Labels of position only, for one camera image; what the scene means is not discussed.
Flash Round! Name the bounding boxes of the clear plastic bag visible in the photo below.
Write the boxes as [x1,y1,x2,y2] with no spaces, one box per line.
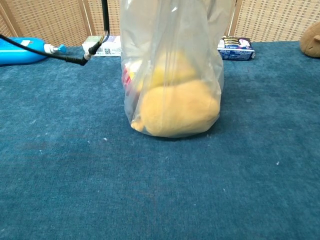
[119,0,237,139]

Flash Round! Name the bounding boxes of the multicolour tissue pack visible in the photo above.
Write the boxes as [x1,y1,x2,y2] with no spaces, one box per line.
[81,34,123,58]

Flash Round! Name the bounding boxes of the brown plush toy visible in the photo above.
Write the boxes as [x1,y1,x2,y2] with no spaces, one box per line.
[299,20,320,59]

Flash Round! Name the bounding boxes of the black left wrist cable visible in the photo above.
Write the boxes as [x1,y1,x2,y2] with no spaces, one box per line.
[0,0,111,67]

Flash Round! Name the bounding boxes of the yellow plush toy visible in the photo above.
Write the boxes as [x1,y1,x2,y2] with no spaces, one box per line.
[131,79,221,138]

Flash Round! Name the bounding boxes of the blue carpet table cover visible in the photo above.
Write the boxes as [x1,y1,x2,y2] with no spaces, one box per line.
[0,41,320,240]

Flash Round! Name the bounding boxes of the red snack packet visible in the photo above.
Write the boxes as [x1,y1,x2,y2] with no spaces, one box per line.
[121,62,141,97]

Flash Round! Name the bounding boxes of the blue pump bottle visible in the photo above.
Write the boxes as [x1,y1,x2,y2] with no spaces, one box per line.
[0,37,68,66]

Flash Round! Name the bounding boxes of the wicker folding screen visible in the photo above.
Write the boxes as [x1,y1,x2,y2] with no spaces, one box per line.
[0,0,320,47]

